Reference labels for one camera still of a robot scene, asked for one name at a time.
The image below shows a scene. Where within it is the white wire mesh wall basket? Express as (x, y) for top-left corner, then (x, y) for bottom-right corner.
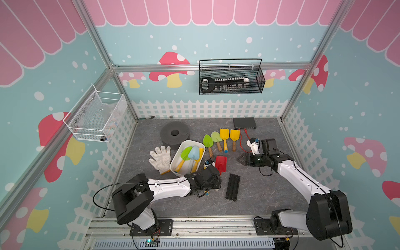
(63, 85), (128, 143)

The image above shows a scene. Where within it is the black network switch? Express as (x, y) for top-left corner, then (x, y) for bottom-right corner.
(233, 117), (257, 130)

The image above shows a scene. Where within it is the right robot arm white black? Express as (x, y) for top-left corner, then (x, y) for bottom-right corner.
(237, 138), (353, 241)

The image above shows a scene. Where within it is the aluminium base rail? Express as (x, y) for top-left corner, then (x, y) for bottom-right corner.
(81, 216), (338, 250)

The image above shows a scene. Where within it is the red ethernet cable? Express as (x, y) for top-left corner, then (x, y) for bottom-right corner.
(238, 127), (253, 154)

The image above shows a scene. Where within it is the black wire mesh wall basket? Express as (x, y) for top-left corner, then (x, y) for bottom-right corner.
(199, 58), (266, 95)

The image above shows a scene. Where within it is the red trowel wooden handle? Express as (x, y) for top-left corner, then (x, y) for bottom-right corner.
(215, 156), (227, 175)

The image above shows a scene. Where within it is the small green circuit board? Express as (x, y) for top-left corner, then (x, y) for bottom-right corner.
(145, 239), (160, 248)

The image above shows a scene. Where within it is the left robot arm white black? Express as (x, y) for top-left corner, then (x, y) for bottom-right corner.
(111, 166), (221, 231)

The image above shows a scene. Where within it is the green plastic shovel yellow handle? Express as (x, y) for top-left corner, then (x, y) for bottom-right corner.
(175, 146), (192, 173)

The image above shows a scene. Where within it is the white knit work glove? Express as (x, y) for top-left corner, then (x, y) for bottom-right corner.
(149, 146), (171, 175)

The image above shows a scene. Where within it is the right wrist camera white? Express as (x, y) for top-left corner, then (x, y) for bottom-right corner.
(246, 138), (262, 155)

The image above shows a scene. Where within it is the bright green trowel wooden handle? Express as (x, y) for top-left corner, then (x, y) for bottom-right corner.
(203, 134), (214, 158)

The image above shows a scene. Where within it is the yellow plastic shovel blue cap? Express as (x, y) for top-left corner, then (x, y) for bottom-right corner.
(220, 129), (229, 153)

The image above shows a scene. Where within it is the light blue plastic shovel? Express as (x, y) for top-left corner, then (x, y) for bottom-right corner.
(189, 145), (200, 173)

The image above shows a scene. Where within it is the white plastic storage box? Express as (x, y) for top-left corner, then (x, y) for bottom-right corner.
(170, 140), (206, 177)

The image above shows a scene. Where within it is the black socket set rail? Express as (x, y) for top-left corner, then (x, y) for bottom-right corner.
(199, 77), (250, 94)

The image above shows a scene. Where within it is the black aluminium extrusion bar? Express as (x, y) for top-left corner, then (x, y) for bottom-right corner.
(225, 174), (241, 202)

